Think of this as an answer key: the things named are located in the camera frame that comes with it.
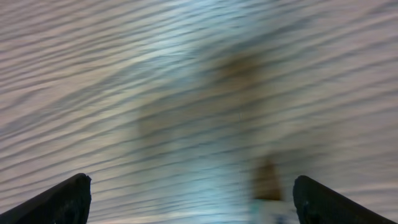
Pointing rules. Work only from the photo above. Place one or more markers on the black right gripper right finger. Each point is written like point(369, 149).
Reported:
point(317, 204)

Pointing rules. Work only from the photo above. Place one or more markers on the small Kleenex tissue pack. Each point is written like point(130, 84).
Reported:
point(272, 212)

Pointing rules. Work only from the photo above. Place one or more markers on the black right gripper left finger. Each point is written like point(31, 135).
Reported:
point(65, 203)

